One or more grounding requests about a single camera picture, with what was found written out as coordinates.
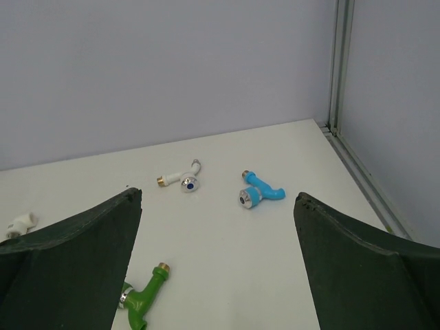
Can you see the blue plastic faucet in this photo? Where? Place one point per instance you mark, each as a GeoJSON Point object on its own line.
{"type": "Point", "coordinates": [257, 191]}

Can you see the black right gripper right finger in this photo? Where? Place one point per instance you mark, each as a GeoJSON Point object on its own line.
{"type": "Point", "coordinates": [362, 277]}

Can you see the aluminium frame post right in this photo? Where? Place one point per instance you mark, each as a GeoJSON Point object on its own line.
{"type": "Point", "coordinates": [388, 214]}

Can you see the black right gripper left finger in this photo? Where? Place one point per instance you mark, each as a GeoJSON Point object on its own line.
{"type": "Point", "coordinates": [69, 275]}

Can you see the white plastic elbow fitting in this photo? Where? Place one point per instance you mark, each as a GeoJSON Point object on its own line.
{"type": "Point", "coordinates": [21, 225]}

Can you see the green plastic faucet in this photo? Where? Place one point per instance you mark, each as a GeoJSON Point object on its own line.
{"type": "Point", "coordinates": [138, 303]}

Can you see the white plastic faucet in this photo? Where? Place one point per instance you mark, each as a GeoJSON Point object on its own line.
{"type": "Point", "coordinates": [187, 180]}

